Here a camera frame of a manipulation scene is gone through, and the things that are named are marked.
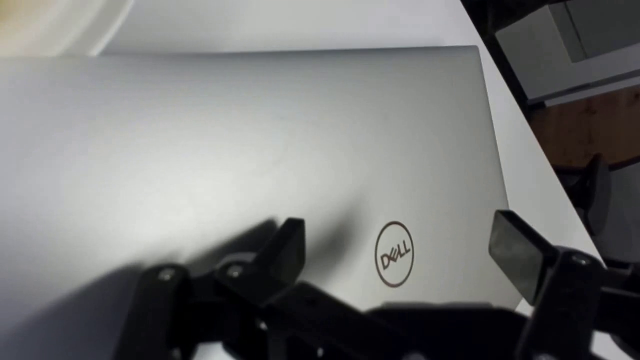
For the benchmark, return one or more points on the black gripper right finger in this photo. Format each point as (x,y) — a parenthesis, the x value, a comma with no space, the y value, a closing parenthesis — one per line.
(553,280)

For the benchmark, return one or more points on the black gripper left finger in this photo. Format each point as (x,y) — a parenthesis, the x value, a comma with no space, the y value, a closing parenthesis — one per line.
(157,312)

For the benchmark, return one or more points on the grey cabinet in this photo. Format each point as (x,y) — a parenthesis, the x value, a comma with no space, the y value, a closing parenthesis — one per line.
(572,46)

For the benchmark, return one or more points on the silver Dell laptop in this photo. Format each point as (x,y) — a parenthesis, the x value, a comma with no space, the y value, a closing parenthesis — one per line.
(233,166)

